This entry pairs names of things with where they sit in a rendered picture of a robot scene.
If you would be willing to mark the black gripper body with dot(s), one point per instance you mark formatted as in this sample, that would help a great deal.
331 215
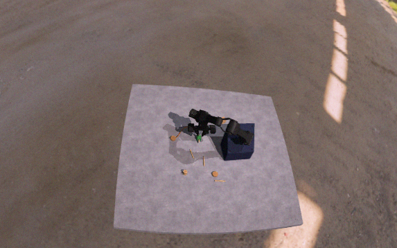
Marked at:
201 127

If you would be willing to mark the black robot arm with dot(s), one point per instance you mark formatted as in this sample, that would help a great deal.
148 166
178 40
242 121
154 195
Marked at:
233 127

